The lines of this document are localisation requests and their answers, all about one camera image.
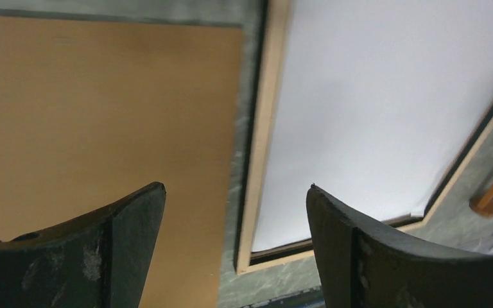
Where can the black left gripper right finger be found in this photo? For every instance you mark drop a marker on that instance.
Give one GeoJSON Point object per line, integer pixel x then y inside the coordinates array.
{"type": "Point", "coordinates": [363, 262]}

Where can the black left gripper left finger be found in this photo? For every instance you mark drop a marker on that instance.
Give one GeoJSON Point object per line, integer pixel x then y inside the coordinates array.
{"type": "Point", "coordinates": [99, 259]}

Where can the brown frame backing board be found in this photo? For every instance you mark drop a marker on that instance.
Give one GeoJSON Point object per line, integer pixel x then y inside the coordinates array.
{"type": "Point", "coordinates": [93, 111]}

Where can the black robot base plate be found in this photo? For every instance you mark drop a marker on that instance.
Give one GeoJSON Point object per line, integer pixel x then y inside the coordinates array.
{"type": "Point", "coordinates": [307, 298]}

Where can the light wooden picture frame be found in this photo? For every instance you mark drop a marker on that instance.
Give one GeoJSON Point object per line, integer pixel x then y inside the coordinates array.
{"type": "Point", "coordinates": [263, 127]}

